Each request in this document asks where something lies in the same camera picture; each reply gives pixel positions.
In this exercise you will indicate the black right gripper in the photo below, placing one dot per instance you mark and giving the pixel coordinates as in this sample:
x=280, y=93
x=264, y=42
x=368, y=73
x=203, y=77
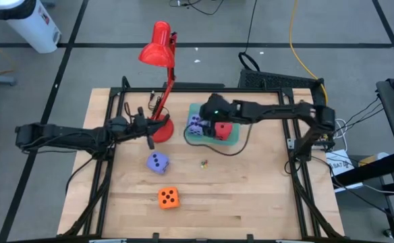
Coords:
x=217, y=108

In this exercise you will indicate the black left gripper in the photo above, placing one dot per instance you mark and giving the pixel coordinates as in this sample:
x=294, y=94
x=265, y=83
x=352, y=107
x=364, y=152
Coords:
x=136, y=127

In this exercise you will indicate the large red foam die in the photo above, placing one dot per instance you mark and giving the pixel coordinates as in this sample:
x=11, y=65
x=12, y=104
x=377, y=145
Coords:
x=224, y=131

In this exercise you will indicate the large purple foam die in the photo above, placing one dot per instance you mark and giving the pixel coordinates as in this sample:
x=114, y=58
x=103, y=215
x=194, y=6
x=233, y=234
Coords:
x=157, y=162
x=195, y=125

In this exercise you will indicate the large orange foam die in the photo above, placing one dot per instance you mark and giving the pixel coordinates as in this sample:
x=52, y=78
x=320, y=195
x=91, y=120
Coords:
x=169, y=198

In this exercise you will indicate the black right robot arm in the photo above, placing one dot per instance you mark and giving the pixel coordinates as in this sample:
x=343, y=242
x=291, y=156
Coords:
x=278, y=109

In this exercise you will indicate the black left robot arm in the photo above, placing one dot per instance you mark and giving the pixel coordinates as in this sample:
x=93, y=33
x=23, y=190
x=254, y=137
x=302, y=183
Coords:
x=65, y=136

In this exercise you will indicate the teal translucent plastic bin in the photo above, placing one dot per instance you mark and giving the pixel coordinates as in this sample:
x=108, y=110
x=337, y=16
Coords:
x=232, y=141

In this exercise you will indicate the red desk lamp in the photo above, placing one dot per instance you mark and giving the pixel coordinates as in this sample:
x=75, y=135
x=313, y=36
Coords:
x=158, y=50

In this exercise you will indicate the black perforated computer case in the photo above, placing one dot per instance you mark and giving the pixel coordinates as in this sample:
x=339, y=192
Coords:
x=278, y=81

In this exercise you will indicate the white printed box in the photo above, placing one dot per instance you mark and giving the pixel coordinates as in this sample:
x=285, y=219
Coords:
x=340, y=165

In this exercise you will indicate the white cylindrical air purifier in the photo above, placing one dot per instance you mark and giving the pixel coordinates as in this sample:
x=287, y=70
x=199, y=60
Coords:
x=21, y=23

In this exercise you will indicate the silver angle bracket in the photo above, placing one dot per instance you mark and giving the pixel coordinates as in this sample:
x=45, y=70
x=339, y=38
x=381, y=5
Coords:
x=291, y=143

